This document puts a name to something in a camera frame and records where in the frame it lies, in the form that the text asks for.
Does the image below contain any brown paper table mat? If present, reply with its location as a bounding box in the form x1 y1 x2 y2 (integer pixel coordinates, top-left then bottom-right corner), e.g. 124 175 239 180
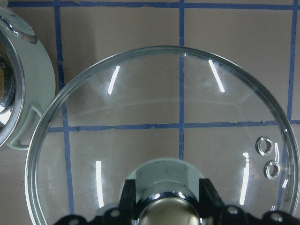
8 0 300 224

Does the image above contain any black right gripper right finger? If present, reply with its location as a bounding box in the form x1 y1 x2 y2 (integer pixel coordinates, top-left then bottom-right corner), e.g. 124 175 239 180
199 178 225 211

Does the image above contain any pale green cooking pot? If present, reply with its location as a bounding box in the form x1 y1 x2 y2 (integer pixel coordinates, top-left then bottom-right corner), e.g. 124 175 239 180
0 1 55 150

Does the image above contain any glass pot lid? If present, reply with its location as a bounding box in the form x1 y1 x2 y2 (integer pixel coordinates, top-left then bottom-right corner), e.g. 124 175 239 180
25 46 300 225

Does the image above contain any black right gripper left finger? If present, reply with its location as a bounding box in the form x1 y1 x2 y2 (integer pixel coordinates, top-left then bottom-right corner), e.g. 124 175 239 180
119 179 136 211

